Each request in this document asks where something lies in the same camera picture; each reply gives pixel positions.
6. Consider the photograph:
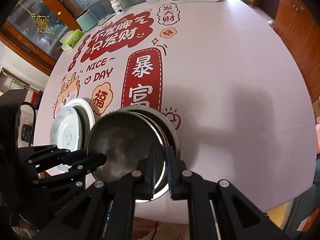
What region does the wooden glass display cabinet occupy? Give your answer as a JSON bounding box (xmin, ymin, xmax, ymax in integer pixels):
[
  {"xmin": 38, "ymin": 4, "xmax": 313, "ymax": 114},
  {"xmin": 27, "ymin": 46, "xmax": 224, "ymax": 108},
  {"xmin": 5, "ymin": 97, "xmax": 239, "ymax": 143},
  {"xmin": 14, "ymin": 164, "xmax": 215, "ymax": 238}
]
[{"xmin": 0, "ymin": 0, "xmax": 140, "ymax": 68}]

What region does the plain white plate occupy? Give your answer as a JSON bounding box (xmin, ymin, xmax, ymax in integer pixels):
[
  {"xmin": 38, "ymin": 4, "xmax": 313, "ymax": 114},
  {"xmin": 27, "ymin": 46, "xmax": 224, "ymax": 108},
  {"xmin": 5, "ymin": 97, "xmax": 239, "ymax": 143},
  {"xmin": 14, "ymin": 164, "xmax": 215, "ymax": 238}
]
[{"xmin": 65, "ymin": 98, "xmax": 95, "ymax": 130}]

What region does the green plate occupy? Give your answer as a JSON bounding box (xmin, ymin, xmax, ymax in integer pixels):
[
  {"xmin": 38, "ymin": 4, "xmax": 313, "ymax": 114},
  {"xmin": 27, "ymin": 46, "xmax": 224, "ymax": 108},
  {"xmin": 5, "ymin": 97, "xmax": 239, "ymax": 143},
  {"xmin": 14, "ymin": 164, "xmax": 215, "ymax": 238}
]
[{"xmin": 74, "ymin": 104, "xmax": 92, "ymax": 144}]

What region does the green tissue pack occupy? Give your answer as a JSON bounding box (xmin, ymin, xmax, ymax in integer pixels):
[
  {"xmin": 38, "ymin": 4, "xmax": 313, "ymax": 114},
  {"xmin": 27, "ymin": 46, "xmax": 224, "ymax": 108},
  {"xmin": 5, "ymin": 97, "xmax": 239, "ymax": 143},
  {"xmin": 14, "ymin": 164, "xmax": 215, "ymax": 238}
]
[{"xmin": 60, "ymin": 29, "xmax": 83, "ymax": 52}]

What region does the stainless steel bowl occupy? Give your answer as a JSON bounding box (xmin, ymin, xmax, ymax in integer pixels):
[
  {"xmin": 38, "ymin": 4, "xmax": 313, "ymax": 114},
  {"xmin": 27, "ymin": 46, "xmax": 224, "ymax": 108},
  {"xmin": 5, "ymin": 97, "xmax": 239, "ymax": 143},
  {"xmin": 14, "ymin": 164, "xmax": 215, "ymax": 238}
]
[{"xmin": 122, "ymin": 106, "xmax": 182, "ymax": 160}]

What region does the yellow stool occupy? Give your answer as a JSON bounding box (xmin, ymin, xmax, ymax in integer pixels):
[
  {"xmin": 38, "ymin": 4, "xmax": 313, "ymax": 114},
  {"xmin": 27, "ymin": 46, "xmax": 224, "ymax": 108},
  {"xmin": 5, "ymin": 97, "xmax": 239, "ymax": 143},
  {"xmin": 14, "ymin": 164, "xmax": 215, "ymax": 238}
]
[{"xmin": 262, "ymin": 204, "xmax": 285, "ymax": 225}]

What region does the stainless steel plate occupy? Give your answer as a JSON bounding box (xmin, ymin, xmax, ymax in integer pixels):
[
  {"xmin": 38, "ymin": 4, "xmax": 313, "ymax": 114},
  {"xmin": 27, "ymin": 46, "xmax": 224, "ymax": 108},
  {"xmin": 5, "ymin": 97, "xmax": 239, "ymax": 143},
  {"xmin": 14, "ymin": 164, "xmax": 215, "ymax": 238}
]
[{"xmin": 86, "ymin": 110, "xmax": 167, "ymax": 198}]

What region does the white patterned plate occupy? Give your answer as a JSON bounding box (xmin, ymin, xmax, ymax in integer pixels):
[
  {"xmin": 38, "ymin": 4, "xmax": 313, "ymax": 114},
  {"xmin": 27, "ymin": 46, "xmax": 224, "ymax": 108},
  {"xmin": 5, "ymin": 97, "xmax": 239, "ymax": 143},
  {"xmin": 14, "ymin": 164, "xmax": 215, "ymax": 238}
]
[{"xmin": 49, "ymin": 106, "xmax": 84, "ymax": 173}]

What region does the black smartphone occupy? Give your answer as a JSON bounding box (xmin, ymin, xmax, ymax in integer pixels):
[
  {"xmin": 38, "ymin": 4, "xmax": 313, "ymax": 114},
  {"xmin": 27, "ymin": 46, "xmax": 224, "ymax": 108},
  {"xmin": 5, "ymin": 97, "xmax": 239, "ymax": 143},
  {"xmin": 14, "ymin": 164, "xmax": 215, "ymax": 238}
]
[{"xmin": 21, "ymin": 124, "xmax": 33, "ymax": 142}]

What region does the white pill bottle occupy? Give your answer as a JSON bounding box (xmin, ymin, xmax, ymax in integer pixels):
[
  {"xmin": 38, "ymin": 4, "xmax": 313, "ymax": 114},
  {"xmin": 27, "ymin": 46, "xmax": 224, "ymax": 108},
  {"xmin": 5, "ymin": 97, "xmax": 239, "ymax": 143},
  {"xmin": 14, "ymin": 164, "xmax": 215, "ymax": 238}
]
[{"xmin": 110, "ymin": 0, "xmax": 125, "ymax": 15}]

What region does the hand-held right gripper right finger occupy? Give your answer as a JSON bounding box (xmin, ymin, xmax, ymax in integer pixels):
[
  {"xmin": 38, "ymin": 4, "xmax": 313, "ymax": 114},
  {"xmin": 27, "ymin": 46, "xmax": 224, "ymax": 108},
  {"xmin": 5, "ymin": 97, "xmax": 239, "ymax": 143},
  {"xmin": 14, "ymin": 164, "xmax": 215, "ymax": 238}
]
[{"xmin": 166, "ymin": 145, "xmax": 290, "ymax": 240}]

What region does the red box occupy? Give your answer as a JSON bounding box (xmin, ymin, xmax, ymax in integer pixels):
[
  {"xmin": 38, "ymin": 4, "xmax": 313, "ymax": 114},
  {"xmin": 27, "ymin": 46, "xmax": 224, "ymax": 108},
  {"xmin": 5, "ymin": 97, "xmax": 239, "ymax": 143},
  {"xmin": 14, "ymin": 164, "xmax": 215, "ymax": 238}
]
[{"xmin": 32, "ymin": 90, "xmax": 42, "ymax": 108}]

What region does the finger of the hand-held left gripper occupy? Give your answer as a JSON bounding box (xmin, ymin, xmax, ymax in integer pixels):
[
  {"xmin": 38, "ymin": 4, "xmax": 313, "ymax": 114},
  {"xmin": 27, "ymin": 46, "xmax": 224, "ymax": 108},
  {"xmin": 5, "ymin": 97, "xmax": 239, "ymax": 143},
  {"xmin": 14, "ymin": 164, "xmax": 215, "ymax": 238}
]
[
  {"xmin": 19, "ymin": 144, "xmax": 88, "ymax": 167},
  {"xmin": 32, "ymin": 153, "xmax": 107, "ymax": 187}
]

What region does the pink printed tablecloth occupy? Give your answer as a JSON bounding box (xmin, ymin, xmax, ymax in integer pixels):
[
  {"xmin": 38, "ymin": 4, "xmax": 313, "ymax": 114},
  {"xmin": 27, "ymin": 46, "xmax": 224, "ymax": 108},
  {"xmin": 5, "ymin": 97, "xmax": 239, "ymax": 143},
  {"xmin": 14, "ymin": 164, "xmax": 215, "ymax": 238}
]
[{"xmin": 34, "ymin": 0, "xmax": 318, "ymax": 224}]

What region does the brown wooden cabinet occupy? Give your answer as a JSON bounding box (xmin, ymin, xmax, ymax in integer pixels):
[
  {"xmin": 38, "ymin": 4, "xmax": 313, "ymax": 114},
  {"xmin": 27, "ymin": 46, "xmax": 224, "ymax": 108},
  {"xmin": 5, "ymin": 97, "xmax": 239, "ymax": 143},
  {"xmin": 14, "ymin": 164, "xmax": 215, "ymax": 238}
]
[{"xmin": 272, "ymin": 0, "xmax": 320, "ymax": 100}]

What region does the pale green cup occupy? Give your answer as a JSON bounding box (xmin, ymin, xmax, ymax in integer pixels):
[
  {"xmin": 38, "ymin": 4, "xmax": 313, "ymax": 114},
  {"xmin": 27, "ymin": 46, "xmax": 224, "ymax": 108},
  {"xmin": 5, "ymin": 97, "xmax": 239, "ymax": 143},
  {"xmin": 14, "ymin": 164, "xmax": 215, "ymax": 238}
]
[{"xmin": 76, "ymin": 9, "xmax": 98, "ymax": 32}]

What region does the black cable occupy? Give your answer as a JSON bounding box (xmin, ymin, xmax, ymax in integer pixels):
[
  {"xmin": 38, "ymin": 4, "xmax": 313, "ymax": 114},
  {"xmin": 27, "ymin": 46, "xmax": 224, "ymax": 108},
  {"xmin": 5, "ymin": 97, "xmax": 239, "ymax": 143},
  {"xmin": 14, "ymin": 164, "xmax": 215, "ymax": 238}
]
[{"xmin": 21, "ymin": 101, "xmax": 36, "ymax": 147}]

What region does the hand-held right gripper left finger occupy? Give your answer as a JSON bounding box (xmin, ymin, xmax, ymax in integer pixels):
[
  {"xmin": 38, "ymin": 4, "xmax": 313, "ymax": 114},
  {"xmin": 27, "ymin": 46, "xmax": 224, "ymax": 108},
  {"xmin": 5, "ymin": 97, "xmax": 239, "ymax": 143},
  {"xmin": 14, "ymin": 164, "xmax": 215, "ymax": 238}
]
[{"xmin": 32, "ymin": 145, "xmax": 157, "ymax": 240}]

